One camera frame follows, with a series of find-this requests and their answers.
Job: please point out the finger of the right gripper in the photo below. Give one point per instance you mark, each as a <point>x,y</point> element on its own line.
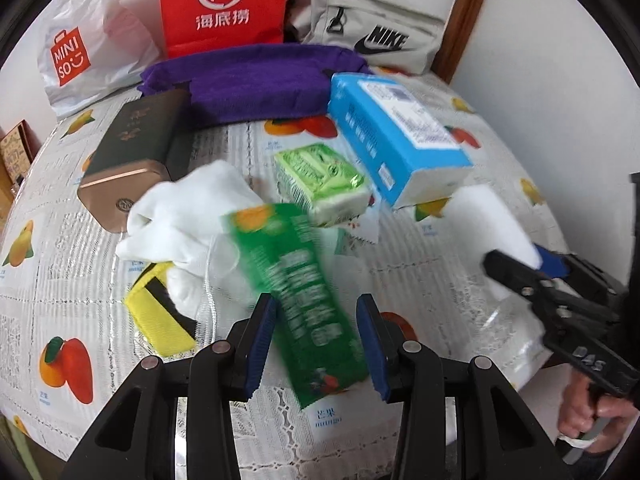
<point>548,297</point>
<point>583,276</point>

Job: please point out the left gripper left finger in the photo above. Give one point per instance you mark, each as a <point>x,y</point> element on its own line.
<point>134,436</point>

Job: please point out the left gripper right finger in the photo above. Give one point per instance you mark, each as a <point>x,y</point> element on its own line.
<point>497,436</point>

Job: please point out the white sponge block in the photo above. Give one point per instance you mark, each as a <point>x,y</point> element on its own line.
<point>480,222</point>

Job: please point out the green snack packet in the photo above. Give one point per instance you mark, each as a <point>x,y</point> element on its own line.
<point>280,254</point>

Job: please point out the blue tissue pack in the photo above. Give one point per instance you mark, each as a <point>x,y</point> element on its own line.
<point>409,155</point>

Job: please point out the right hand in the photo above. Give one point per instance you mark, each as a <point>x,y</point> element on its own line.
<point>578,413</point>

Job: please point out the yellow sponge cloth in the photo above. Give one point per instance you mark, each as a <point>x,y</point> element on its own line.
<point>168,331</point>

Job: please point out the white sock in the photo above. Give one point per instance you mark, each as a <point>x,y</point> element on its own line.
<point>177,222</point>

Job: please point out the green wet wipes pack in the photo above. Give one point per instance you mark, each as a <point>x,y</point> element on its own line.
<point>327,186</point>

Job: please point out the fruit print tablecloth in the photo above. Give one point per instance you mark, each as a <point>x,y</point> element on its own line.
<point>68,341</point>

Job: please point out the dark green gold tea box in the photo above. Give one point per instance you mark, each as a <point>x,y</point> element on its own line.
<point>148,142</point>

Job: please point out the beige Nike pouch bag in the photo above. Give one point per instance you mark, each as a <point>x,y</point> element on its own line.
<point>387,33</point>

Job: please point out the purple towel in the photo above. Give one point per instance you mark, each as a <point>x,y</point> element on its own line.
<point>260,82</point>

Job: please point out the white Miniso plastic bag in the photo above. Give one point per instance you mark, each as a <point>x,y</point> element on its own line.
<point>89,49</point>

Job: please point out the red Haidilao paper bag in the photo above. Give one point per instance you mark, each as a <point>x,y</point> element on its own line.
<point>194,26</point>

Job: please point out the brown wooden door frame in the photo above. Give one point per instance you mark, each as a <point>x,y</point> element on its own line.
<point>462,20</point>

